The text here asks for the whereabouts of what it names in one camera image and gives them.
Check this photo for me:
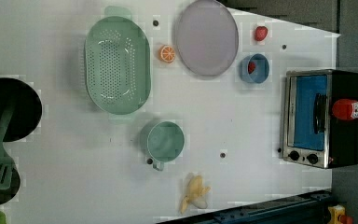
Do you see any red ketchup bottle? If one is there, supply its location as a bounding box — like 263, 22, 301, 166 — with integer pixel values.
332, 99, 358, 120

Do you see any silver toaster oven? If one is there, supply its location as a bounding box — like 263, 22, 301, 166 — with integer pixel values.
282, 69, 358, 169

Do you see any green mug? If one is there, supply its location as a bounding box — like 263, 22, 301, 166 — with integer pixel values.
140, 120, 186, 172

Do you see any orange slice toy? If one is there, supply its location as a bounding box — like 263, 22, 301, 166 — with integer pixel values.
158, 45, 176, 63

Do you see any lilac round plate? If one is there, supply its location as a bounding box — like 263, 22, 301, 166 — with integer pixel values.
175, 0, 239, 77

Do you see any peeled banana toy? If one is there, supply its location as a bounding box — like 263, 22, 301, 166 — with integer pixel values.
180, 175, 211, 214

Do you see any blue bowl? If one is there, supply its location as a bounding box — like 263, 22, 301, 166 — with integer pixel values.
240, 53, 269, 84

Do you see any red strawberry in bowl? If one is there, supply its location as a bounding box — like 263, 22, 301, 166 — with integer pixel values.
248, 62, 255, 74

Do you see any green colander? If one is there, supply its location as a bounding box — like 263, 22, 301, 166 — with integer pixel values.
84, 6, 151, 116

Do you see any red strawberry on table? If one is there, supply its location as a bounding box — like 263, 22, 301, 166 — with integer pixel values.
254, 26, 269, 41

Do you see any black frying pan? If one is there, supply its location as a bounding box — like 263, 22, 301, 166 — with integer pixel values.
0, 77, 42, 142

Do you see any yellow red toy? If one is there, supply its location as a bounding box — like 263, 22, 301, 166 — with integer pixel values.
328, 204, 353, 224

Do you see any black round pan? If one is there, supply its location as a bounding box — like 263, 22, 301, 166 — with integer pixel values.
0, 169, 21, 205

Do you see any blue metal frame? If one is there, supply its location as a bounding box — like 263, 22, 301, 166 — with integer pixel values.
159, 190, 337, 224

